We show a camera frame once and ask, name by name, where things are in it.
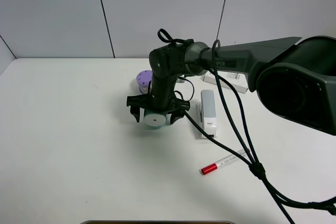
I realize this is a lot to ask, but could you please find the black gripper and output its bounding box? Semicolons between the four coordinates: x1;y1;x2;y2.
127;73;190;125

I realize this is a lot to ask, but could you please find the dark green robot arm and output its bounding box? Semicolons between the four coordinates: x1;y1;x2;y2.
127;36;335;135

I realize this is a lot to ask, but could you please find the grey white stapler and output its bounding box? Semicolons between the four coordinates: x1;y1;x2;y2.
196;90;217;137

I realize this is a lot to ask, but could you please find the purple round container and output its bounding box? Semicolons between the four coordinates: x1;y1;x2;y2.
136;70;152;94

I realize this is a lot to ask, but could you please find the red white marker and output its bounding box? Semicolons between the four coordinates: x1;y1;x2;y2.
199;154;240;176

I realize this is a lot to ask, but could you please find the white cardboard box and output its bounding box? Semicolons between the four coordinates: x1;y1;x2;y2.
202;72;248;93

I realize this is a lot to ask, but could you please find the black cable bundle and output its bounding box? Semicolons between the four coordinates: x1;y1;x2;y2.
157;28;336;224

